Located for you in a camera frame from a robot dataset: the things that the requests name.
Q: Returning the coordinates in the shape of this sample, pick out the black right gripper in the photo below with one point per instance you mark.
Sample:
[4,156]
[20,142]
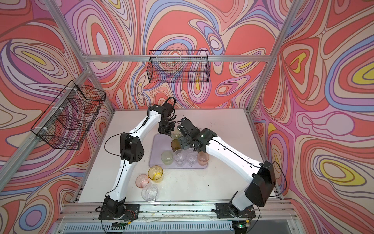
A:
[183,143]

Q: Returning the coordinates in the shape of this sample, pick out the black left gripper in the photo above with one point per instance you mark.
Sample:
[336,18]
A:
[169,132]

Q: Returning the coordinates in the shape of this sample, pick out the olive dark glass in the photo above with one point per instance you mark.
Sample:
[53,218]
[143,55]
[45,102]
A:
[175,145]

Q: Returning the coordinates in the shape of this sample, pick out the bright green glass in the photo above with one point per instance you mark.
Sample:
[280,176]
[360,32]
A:
[175,134]

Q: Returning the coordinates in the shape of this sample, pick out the small clear glass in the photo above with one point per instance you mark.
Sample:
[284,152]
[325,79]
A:
[192,159]

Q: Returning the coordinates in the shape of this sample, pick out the pink glass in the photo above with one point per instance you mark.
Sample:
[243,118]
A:
[142,181]
[203,158]

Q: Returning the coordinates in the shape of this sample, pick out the pale green small glass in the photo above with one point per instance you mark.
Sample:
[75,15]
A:
[167,157]

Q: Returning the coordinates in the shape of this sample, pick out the yellow glass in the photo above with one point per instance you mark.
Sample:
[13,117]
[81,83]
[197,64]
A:
[155,173]

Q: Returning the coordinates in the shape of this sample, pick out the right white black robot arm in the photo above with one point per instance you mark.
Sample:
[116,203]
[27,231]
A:
[260,176]

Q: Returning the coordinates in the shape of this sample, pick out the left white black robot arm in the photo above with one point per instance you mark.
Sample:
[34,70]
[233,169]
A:
[131,151]

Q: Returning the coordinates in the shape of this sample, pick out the lavender rectangular plastic tray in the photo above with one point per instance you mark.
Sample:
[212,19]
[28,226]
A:
[162,143]

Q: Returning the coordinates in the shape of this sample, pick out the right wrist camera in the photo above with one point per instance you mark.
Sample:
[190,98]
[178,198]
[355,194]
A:
[186,127]

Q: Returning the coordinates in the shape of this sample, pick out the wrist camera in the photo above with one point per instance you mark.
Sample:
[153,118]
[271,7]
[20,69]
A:
[186,127]
[169,105]

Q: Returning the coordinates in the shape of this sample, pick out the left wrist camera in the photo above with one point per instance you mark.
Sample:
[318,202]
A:
[169,105]

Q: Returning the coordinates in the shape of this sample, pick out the black wire basket back wall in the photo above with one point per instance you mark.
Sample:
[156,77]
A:
[178,66]

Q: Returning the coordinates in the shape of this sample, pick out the black wire basket wall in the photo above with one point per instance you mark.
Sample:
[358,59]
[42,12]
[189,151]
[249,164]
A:
[178,66]
[71,120]

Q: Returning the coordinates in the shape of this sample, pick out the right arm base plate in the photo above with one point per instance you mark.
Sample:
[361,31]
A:
[226,210]

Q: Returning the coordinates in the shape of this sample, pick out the black wire basket left wall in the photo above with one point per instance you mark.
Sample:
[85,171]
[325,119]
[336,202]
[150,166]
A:
[71,120]

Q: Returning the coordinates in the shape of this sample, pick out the aluminium front rail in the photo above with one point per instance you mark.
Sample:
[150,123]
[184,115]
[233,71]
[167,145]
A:
[178,211]

